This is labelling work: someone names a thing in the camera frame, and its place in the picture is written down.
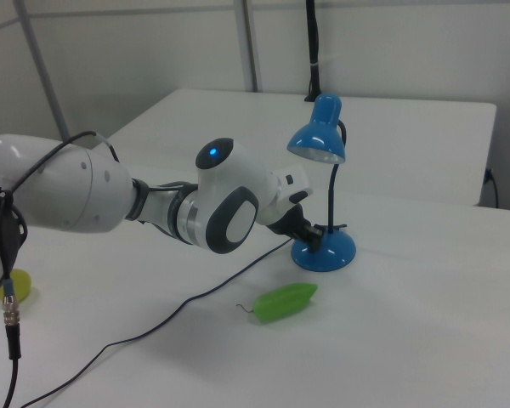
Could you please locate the yellow-green toy pear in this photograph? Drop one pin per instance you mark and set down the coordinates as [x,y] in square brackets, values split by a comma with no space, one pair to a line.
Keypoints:
[22,285]

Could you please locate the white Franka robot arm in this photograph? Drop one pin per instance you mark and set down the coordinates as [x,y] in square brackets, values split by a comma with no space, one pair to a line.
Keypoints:
[89,191]

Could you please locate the green toy cucumber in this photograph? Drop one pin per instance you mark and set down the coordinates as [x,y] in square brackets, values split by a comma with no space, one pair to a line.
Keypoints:
[285,302]

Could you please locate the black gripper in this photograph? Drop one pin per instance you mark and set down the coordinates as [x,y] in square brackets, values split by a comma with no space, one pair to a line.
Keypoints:
[291,223]

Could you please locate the blue gooseneck desk lamp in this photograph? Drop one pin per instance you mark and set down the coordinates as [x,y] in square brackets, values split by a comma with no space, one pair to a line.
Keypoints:
[331,255]

